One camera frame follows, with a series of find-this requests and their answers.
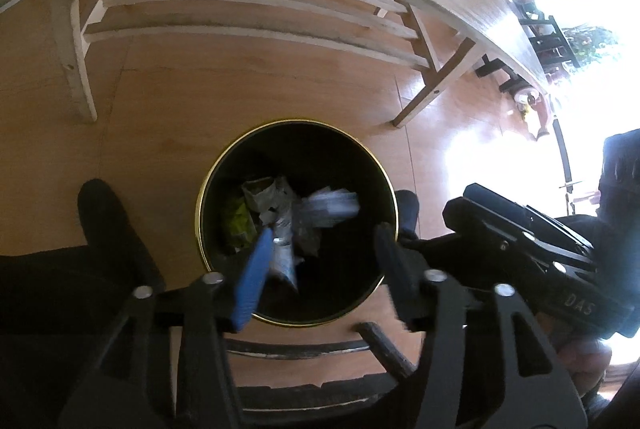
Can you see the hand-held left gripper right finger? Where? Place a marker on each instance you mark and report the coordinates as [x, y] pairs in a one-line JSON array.
[[395, 274]]

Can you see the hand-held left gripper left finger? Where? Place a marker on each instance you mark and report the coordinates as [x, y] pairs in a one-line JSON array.
[[252, 279]]

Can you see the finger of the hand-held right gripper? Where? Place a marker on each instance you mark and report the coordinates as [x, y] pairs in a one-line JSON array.
[[525, 214], [480, 221]]

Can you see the green snack bag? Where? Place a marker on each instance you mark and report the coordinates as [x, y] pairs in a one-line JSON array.
[[237, 224]]

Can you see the torn white green package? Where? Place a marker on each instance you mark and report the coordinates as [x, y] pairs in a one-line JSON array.
[[267, 199]]

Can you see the white printed paper packet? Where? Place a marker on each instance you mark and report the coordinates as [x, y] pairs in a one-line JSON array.
[[327, 209]]

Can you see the black bin with gold rim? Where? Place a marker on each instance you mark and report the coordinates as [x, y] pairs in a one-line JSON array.
[[340, 159]]

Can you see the person's right hand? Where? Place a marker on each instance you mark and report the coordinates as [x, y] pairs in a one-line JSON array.
[[582, 359]]

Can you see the person's right leg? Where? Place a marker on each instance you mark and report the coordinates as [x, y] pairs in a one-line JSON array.
[[407, 211]]

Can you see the person's leg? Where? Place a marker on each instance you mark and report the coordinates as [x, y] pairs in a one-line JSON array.
[[407, 211], [105, 229]]

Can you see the dark cloth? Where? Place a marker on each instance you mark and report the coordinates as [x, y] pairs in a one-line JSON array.
[[622, 179]]

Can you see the person's left leg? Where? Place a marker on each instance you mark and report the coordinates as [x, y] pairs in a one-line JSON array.
[[105, 229]]

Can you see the green plant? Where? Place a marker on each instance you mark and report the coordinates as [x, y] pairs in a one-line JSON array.
[[590, 44]]

